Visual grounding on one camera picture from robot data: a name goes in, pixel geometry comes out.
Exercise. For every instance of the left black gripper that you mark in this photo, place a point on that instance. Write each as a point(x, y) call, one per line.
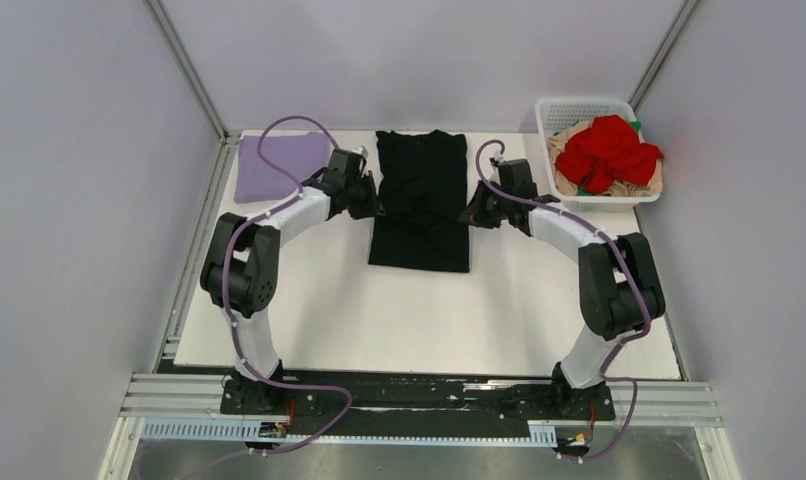
point(377, 208)

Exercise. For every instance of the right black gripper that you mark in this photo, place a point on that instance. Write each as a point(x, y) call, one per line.
point(474, 213)

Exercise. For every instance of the left aluminium corner post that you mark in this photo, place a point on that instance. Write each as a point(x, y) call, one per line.
point(170, 34)

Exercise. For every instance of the aluminium corner post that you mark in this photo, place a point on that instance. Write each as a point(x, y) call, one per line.
point(170, 34)
point(679, 25)

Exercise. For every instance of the aluminium frame rail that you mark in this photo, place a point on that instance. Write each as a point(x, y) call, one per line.
point(173, 396)

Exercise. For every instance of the right aluminium corner post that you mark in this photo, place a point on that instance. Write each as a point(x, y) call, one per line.
point(679, 25)

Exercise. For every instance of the black t shirt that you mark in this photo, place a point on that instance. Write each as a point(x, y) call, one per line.
point(423, 191)

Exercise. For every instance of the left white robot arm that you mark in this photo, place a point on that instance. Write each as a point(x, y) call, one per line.
point(241, 267)

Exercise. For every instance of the red t shirt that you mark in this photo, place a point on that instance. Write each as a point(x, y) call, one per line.
point(608, 156)

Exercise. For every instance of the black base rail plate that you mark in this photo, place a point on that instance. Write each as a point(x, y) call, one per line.
point(415, 404)

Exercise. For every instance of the white plastic basket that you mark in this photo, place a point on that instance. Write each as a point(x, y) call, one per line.
point(596, 161)

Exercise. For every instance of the beige t shirt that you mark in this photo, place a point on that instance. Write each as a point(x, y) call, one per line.
point(631, 189)

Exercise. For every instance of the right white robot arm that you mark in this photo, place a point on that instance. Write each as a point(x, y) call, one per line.
point(619, 290)

